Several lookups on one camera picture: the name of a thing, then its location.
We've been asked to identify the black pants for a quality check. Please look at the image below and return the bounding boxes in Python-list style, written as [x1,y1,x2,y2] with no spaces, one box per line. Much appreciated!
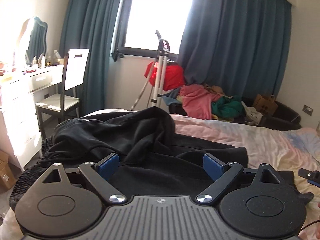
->
[9,107,319,208]

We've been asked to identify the pastel bed sheet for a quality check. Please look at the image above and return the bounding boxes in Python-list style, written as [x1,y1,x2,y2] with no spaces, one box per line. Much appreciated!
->
[1,107,319,239]

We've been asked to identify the white garment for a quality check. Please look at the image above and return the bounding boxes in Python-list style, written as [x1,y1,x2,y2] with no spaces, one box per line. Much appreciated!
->
[241,101,263,126]

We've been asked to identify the green garment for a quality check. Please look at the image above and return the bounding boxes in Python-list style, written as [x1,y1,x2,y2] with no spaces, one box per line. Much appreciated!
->
[211,96,245,119]

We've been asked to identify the black armchair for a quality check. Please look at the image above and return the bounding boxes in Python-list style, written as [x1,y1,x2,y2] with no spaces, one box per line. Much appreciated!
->
[169,97,301,131]

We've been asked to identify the pink garment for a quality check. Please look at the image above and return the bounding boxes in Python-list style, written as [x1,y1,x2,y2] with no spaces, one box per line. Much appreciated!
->
[179,85,221,120]

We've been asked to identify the brown paper bag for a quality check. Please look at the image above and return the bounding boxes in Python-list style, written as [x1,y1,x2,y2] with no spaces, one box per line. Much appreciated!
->
[253,94,278,115]

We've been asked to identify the white dresser desk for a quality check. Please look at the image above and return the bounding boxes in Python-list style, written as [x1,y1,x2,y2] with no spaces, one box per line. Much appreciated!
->
[1,65,63,170]

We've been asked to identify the cardboard box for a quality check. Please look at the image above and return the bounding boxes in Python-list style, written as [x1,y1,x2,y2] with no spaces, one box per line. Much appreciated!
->
[0,151,16,190]

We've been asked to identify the red garment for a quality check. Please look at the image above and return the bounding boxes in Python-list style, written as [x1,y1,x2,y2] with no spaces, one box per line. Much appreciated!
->
[144,62,185,91]

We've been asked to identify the dark chair white back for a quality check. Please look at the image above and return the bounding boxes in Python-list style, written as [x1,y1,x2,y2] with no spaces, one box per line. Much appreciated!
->
[35,48,89,139]

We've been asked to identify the blue-grey right curtain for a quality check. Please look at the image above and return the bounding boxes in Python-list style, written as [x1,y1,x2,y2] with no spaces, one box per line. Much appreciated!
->
[178,0,292,99]

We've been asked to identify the vanity mirror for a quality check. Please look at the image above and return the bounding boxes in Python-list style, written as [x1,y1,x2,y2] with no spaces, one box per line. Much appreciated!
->
[15,16,48,68]

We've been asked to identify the teal left curtain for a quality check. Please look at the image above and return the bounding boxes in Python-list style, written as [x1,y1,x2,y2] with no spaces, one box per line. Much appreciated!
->
[59,0,120,115]

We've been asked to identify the wall socket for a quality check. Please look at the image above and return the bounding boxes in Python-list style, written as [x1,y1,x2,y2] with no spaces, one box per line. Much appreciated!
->
[303,105,313,116]

